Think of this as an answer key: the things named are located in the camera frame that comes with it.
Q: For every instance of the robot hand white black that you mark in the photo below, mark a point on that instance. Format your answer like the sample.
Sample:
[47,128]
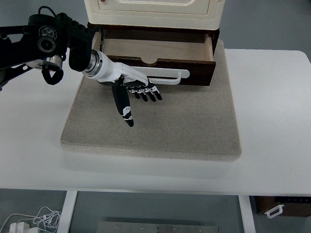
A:
[114,70]

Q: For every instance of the dark wood drawer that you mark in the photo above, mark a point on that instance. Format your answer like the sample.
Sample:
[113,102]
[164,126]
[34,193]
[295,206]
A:
[199,72]

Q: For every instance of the grey square mat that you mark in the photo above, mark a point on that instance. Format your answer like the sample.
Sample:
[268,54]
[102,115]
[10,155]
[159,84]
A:
[170,126]

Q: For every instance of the white table leg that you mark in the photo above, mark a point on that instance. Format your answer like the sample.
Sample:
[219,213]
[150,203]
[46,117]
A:
[69,211]
[246,213]

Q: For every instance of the white charger plug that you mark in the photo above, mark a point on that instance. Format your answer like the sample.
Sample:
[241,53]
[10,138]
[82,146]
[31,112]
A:
[18,227]

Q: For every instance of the brown wooden box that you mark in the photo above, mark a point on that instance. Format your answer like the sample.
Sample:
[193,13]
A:
[296,208]

